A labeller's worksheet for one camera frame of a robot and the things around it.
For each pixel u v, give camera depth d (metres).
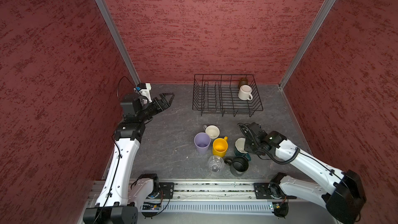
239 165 0.81
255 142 0.60
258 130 0.63
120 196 0.38
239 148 0.78
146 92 0.63
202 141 0.81
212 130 0.90
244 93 1.04
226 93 1.15
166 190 0.74
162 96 0.61
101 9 0.79
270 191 0.67
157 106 0.61
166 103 0.61
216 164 0.81
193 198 0.73
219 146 0.87
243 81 1.13
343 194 0.38
